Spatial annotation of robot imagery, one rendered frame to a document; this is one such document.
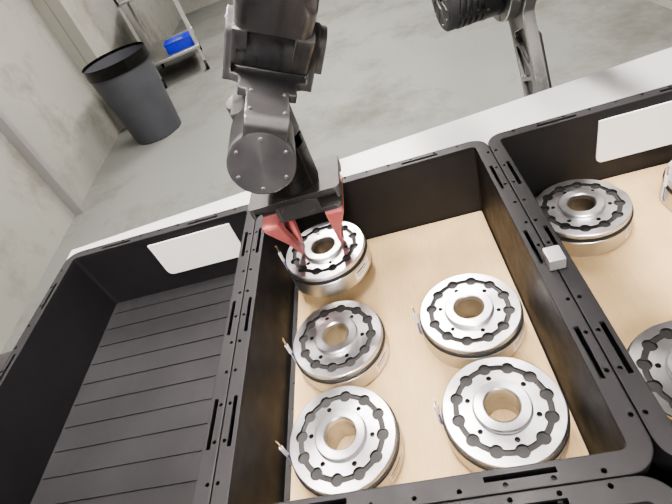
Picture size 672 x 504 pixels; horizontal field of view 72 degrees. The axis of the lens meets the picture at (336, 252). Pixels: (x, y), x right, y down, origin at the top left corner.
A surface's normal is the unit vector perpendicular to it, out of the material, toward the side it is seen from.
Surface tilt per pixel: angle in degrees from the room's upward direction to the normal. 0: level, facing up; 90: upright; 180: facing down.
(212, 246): 90
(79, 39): 90
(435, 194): 90
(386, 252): 0
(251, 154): 90
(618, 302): 0
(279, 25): 121
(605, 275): 0
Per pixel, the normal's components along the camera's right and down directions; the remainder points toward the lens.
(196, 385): -0.30, -0.70
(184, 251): 0.03, 0.67
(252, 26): -0.03, 0.97
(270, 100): 0.21, -0.71
